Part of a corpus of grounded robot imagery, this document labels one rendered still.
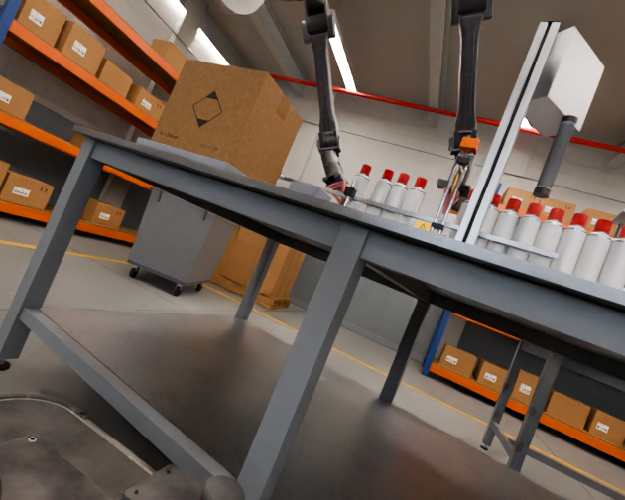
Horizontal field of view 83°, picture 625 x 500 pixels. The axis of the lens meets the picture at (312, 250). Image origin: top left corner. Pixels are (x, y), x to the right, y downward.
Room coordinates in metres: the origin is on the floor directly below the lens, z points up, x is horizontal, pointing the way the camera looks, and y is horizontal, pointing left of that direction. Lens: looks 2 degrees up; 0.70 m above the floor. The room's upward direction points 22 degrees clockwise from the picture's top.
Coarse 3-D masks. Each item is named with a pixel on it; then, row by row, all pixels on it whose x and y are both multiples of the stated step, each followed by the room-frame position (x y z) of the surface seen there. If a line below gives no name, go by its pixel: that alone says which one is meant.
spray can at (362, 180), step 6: (366, 168) 1.17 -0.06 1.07; (360, 174) 1.17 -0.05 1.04; (366, 174) 1.17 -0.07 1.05; (354, 180) 1.17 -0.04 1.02; (360, 180) 1.16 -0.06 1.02; (366, 180) 1.16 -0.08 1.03; (360, 186) 1.16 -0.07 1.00; (366, 186) 1.17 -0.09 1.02; (360, 192) 1.16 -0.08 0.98; (348, 204) 1.16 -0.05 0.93; (354, 204) 1.16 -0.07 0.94
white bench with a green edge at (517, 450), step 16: (528, 352) 2.36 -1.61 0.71; (544, 352) 1.93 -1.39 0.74; (512, 368) 2.37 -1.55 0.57; (544, 368) 1.82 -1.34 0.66; (576, 368) 1.76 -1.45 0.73; (592, 368) 1.74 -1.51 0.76; (512, 384) 2.36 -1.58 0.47; (544, 384) 1.78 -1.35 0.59; (608, 384) 1.71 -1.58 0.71; (624, 384) 1.69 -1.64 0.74; (544, 400) 1.78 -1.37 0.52; (496, 416) 2.37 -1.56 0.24; (528, 416) 1.79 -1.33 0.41; (496, 432) 2.21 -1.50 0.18; (528, 432) 1.78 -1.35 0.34; (512, 448) 1.90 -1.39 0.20; (528, 448) 1.77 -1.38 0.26; (512, 464) 1.79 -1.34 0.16; (560, 464) 1.98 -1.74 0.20; (592, 480) 1.93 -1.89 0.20; (608, 496) 1.90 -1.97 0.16; (624, 496) 1.88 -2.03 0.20
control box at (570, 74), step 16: (560, 32) 0.84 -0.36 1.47; (576, 32) 0.82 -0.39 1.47; (560, 48) 0.83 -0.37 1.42; (576, 48) 0.83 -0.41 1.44; (544, 64) 0.85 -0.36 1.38; (560, 64) 0.82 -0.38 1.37; (576, 64) 0.84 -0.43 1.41; (592, 64) 0.87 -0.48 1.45; (544, 80) 0.84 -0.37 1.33; (560, 80) 0.82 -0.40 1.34; (576, 80) 0.85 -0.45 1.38; (592, 80) 0.88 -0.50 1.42; (544, 96) 0.82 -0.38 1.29; (560, 96) 0.83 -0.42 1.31; (576, 96) 0.86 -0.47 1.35; (592, 96) 0.89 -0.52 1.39; (528, 112) 0.90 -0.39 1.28; (544, 112) 0.87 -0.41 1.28; (560, 112) 0.85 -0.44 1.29; (576, 112) 0.87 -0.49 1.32; (544, 128) 0.93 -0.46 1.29; (576, 128) 0.88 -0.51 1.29
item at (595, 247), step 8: (600, 224) 0.87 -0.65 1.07; (608, 224) 0.86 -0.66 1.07; (592, 232) 0.88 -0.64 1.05; (600, 232) 0.86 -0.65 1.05; (608, 232) 0.86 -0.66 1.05; (592, 240) 0.86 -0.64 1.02; (600, 240) 0.85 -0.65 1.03; (608, 240) 0.85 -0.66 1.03; (584, 248) 0.87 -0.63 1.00; (592, 248) 0.86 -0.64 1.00; (600, 248) 0.85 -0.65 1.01; (608, 248) 0.86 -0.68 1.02; (584, 256) 0.87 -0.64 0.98; (592, 256) 0.85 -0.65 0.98; (600, 256) 0.85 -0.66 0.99; (576, 264) 0.88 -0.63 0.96; (584, 264) 0.86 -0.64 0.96; (592, 264) 0.85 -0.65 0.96; (600, 264) 0.85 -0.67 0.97; (576, 272) 0.87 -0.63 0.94; (584, 272) 0.86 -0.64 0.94; (592, 272) 0.85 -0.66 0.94; (592, 280) 0.85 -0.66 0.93
